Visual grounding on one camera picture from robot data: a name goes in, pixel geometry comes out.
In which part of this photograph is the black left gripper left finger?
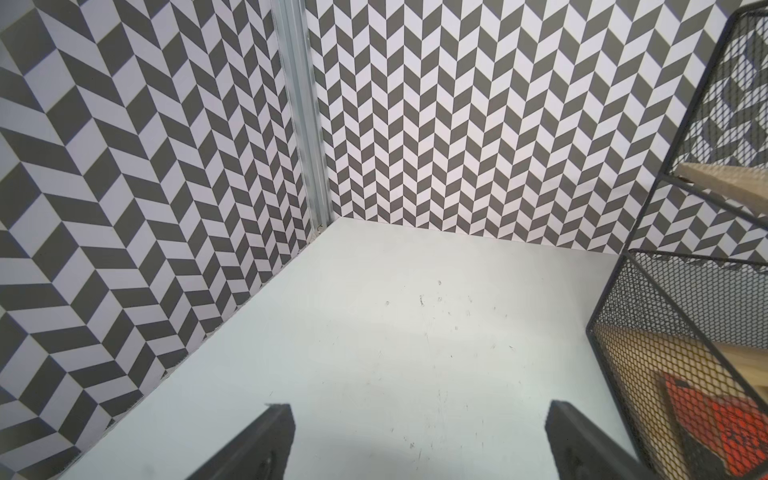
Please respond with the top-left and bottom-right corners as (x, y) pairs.
(188, 404), (296, 480)

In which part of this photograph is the aluminium corner post left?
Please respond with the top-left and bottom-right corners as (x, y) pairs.
(272, 0), (332, 233)

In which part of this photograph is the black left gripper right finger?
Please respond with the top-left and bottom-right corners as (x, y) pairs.
(545, 400), (657, 480)

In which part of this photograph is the black wire wooden shelf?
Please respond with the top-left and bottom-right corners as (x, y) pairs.
(586, 1), (767, 479)

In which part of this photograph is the red tea bag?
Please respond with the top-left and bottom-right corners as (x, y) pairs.
(658, 373), (767, 479)

